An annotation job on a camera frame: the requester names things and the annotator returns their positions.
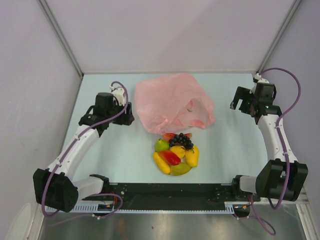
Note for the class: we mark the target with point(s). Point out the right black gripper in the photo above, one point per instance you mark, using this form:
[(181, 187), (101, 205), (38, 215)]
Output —
[(242, 93)]

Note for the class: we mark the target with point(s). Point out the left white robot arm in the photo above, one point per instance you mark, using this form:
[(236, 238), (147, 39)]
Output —
[(55, 186)]

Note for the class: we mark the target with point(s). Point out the round cream plate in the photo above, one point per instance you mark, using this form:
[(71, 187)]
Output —
[(182, 161)]

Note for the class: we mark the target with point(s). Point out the red orange fake fruit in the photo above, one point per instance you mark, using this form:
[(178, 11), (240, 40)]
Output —
[(170, 157)]

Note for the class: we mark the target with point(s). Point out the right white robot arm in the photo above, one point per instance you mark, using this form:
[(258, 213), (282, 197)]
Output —
[(283, 176)]

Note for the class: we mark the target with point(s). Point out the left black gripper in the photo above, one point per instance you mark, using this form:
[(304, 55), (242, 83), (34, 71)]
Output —
[(126, 118)]

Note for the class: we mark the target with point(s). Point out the red watermelon slice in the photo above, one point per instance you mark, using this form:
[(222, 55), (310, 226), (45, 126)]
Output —
[(169, 136)]

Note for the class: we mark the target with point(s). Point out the white slotted cable duct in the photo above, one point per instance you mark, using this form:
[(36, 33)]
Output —
[(101, 208)]

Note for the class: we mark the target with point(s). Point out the yellow fake mango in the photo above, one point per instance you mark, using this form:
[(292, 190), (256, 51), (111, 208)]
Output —
[(192, 157)]

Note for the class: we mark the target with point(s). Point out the dark fake grape bunch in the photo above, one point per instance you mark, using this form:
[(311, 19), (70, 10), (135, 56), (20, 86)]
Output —
[(182, 140)]

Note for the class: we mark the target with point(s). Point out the yellow fake lemon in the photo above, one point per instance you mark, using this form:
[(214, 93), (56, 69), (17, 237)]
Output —
[(179, 151)]

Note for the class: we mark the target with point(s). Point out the pink plastic bag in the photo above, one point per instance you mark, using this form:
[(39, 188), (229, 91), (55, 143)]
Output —
[(173, 103)]

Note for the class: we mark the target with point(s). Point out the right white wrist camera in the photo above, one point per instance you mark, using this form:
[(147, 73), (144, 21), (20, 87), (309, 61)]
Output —
[(257, 78)]

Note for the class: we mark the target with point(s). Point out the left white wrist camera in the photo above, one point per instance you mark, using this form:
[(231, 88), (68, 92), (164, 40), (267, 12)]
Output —
[(119, 95)]

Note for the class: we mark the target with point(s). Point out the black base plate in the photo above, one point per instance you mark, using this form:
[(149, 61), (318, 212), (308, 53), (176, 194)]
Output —
[(177, 197)]

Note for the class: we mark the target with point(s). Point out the yellow fake fruit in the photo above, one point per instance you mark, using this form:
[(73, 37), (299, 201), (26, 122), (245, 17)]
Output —
[(161, 164)]

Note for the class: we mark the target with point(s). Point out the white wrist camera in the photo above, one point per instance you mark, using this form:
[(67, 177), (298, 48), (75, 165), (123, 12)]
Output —
[(257, 78), (119, 95)]

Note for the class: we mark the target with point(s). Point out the green fake pear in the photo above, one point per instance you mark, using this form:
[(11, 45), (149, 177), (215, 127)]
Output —
[(161, 145)]

